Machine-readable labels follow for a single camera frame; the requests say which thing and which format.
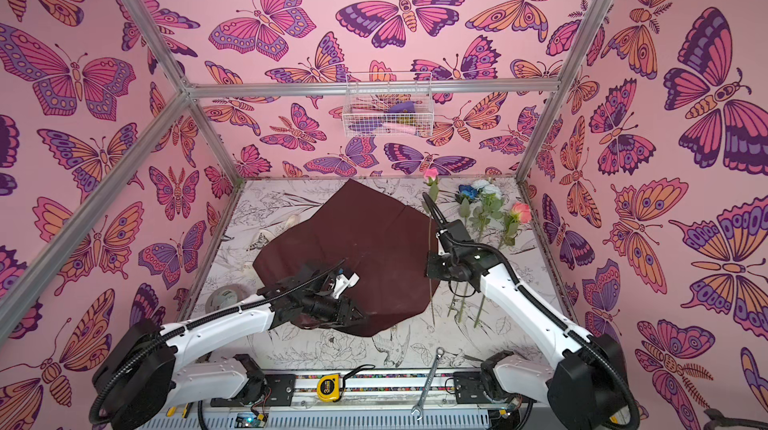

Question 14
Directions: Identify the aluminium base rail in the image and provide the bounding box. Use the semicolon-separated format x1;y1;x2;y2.
164;360;552;409

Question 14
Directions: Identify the cream satin ribbon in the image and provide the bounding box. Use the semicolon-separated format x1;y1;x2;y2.
239;215;301;283

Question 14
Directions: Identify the clear tape roll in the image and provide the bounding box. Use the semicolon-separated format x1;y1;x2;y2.
205;284;251;313

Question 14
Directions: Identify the silver combination wrench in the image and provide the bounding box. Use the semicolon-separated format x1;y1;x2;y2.
411;347;445;421

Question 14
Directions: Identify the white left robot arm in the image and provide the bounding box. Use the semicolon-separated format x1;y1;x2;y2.
88;263;366;429

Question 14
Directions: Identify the small pink fake rose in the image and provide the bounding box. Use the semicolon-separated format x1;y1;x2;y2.
422;168;440;326

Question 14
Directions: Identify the aluminium frame post left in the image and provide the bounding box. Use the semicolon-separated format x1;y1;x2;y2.
121;0;240;185

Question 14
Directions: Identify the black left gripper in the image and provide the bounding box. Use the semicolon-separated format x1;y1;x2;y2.
300;294;371;328

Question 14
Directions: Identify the yellow tape measure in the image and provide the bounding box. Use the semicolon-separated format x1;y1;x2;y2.
316;373;344;403

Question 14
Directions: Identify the coral pink fake rose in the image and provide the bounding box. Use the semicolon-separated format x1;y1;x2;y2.
473;201;534;329

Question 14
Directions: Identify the blue fake rose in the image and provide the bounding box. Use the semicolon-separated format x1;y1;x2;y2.
446;183;481;317

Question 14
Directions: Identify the white wire basket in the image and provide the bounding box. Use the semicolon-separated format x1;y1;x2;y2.
340;70;435;138

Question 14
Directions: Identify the white fake rose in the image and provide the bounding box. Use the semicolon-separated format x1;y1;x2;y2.
456;179;504;242

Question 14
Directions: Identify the dark red wrapping paper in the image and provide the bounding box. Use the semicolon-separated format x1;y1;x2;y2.
253;180;437;337

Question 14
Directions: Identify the aluminium frame crossbar back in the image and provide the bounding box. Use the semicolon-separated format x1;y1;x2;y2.
187;78;560;100

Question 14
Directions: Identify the green circuit board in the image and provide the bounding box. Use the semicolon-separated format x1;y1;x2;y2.
234;413;267;429

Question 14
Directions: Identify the aluminium frame post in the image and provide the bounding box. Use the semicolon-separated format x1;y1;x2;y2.
515;0;614;184
121;0;240;185

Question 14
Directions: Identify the aluminium frame post right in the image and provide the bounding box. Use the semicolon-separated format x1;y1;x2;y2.
515;0;614;184

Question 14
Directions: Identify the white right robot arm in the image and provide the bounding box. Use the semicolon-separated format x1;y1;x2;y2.
427;217;641;429

